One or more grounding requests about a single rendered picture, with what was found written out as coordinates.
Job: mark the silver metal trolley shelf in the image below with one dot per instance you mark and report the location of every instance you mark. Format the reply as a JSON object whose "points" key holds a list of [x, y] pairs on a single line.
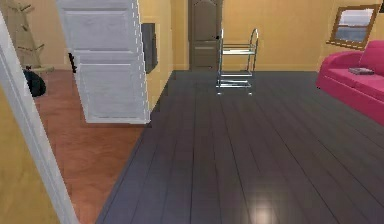
{"points": [[237, 63]]}

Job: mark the brown wooden room door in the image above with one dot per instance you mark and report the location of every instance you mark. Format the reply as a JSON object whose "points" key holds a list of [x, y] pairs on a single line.
{"points": [[205, 36]]}

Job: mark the white panelled room door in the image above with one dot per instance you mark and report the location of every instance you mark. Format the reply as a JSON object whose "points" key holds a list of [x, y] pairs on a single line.
{"points": [[106, 63]]}

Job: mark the black bag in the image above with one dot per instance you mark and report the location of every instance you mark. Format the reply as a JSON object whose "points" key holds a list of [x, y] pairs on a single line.
{"points": [[34, 82]]}

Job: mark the pink sofa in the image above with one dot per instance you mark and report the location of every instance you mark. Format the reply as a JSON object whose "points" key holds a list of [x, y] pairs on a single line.
{"points": [[356, 83]]}

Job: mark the beige wooden coat stand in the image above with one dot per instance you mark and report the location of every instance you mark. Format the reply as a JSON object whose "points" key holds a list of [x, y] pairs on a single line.
{"points": [[26, 36]]}

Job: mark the wooden framed window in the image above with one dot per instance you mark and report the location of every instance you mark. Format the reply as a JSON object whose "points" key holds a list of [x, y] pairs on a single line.
{"points": [[354, 26]]}

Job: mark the dark grey wall picture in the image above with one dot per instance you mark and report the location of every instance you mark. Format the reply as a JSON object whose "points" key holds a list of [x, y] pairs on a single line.
{"points": [[150, 46]]}

